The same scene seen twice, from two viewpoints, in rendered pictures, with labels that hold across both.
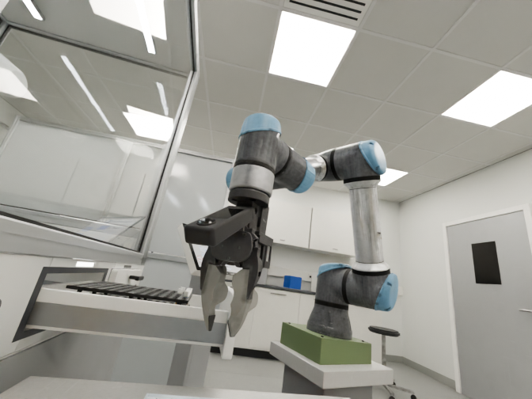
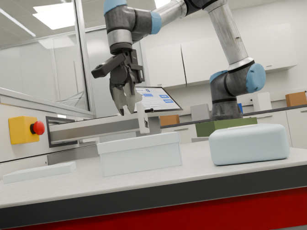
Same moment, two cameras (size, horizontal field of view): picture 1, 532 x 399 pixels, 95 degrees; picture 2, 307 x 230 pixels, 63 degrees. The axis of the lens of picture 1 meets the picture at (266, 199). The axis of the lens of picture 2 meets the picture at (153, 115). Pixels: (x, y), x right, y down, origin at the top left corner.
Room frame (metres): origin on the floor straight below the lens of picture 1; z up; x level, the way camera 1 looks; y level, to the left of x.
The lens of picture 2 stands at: (-0.34, -0.21, 0.82)
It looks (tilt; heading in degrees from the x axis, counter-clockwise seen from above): 4 degrees up; 12
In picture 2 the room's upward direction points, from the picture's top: 8 degrees counter-clockwise
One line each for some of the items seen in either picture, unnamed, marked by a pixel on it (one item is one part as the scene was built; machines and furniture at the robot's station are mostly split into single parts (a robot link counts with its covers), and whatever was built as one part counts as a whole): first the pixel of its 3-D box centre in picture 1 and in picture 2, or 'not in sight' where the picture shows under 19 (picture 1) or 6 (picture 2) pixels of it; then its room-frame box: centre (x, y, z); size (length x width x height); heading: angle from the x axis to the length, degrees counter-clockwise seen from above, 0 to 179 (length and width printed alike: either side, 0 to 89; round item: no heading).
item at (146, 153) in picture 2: not in sight; (141, 152); (0.08, -0.08, 0.79); 0.13 x 0.09 x 0.05; 104
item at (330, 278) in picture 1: (335, 283); (223, 86); (0.92, -0.29, 0.99); 0.13 x 0.12 x 0.14; 46
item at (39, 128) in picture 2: not in sight; (37, 128); (0.27, 0.26, 0.88); 0.04 x 0.03 x 0.04; 11
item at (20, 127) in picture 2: not in sight; (25, 129); (0.26, 0.29, 0.88); 0.07 x 0.05 x 0.07; 11
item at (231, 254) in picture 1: (245, 231); (125, 66); (0.41, 0.03, 1.03); 0.09 x 0.08 x 0.12; 155
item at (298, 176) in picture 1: (283, 171); (141, 23); (0.49, -0.03, 1.19); 0.11 x 0.11 x 0.08; 46
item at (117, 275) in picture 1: (124, 286); (88, 131); (0.89, 0.43, 0.87); 0.29 x 0.02 x 0.11; 11
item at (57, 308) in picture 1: (131, 306); (92, 129); (0.60, 0.26, 0.86); 0.40 x 0.26 x 0.06; 101
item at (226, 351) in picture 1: (226, 313); (143, 119); (0.64, 0.05, 0.87); 0.29 x 0.02 x 0.11; 11
